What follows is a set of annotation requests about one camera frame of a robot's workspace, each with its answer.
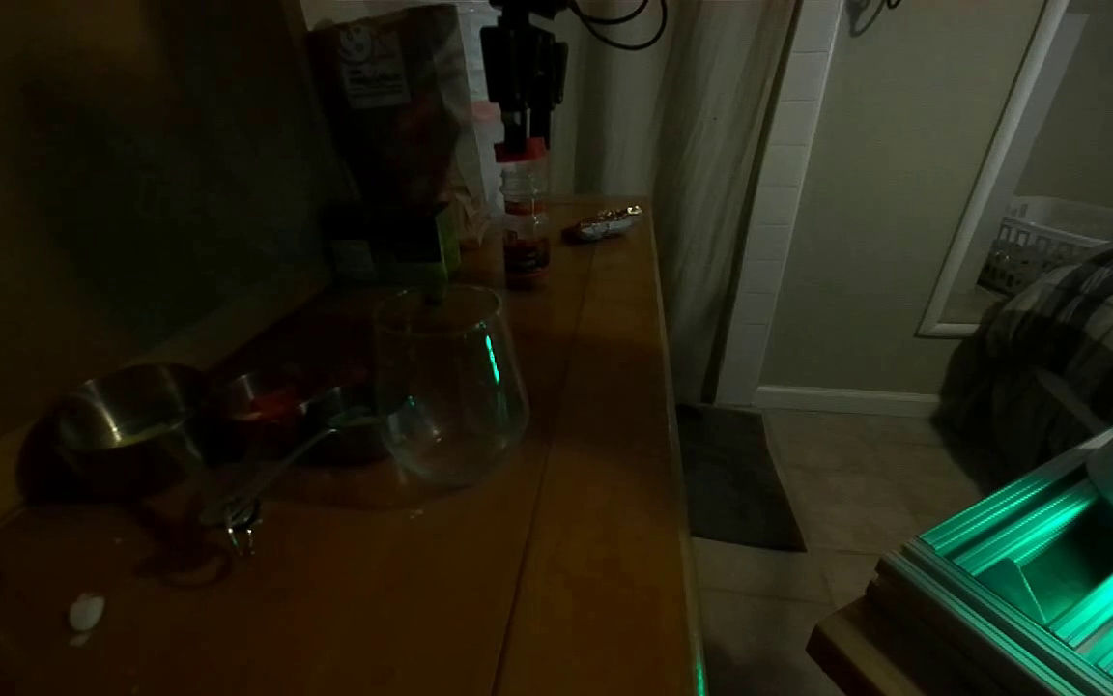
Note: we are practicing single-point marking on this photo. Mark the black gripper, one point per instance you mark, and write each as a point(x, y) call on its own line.
point(522, 75)

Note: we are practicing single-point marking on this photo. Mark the clear bottle with red lid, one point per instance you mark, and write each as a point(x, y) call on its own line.
point(526, 209)

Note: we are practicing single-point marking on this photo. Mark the brown paper bag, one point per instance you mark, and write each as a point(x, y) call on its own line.
point(399, 115)

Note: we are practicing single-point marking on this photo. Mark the beige curtain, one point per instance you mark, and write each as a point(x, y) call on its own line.
point(672, 103)

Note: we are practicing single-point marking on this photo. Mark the clear glass bowl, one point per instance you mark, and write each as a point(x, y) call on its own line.
point(448, 386)

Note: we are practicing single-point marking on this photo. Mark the wooden dresser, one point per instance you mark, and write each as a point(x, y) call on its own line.
point(566, 575)

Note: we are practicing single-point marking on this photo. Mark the steel measuring spoon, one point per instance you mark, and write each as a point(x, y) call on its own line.
point(262, 433)

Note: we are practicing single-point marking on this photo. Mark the steel measuring cup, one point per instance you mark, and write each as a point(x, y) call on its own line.
point(122, 433)

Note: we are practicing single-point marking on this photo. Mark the white laundry basket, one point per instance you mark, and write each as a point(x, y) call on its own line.
point(1042, 233)

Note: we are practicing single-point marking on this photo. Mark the small white scrap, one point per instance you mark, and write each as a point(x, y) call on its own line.
point(83, 618)

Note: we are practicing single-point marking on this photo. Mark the green aluminium robot base frame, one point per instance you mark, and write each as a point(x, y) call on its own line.
point(1009, 597)

